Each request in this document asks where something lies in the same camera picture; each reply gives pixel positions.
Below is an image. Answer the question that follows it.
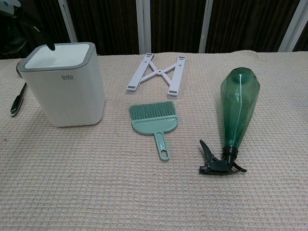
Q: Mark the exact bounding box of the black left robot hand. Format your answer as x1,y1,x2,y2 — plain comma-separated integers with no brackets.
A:
0,5,56,60

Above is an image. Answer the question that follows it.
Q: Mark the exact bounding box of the white trash bin with lid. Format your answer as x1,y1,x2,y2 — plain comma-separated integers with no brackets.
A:
18,42,103,128

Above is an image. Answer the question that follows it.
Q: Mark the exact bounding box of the mint green hand brush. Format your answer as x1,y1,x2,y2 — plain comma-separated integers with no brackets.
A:
129,101,178,162

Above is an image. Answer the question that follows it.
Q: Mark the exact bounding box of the white folding laptop stand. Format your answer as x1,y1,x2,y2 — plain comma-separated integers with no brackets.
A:
126,52,186,99

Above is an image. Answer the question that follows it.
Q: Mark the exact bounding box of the beige woven tablecloth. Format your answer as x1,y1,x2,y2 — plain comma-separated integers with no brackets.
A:
0,49,308,231

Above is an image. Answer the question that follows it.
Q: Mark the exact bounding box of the green spray bottle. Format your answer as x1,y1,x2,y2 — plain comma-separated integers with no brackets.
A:
198,68,261,175

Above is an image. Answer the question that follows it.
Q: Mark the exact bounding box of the white frame post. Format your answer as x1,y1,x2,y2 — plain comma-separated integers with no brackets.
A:
281,0,308,52
137,0,152,55
58,0,78,42
198,0,214,53

